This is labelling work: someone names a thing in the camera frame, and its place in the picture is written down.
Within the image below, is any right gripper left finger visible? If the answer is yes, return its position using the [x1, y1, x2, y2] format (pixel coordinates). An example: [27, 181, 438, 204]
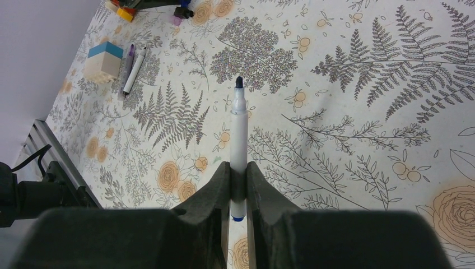
[10, 161, 231, 268]

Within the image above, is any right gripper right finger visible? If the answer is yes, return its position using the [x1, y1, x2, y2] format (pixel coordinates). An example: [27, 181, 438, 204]
[246, 162, 451, 268]

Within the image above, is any white blue pen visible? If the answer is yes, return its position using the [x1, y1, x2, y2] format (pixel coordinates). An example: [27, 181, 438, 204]
[230, 76, 248, 222]

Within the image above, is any white black pen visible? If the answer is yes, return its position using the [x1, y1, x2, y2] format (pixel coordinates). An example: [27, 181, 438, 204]
[122, 47, 147, 96]

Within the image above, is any purple pen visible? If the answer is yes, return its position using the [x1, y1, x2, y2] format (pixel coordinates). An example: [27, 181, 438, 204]
[118, 44, 136, 99]

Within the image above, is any black pen cap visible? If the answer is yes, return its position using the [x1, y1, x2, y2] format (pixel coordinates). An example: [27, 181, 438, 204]
[174, 7, 194, 19]

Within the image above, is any floral patterned table mat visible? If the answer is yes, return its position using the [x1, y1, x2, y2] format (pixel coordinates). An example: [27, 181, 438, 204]
[46, 1, 474, 268]

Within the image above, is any blue white brick block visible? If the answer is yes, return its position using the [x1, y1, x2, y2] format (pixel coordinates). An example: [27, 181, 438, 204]
[83, 41, 124, 84]

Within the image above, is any red green toy truck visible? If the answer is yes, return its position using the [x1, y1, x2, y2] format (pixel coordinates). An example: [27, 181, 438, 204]
[105, 0, 136, 22]

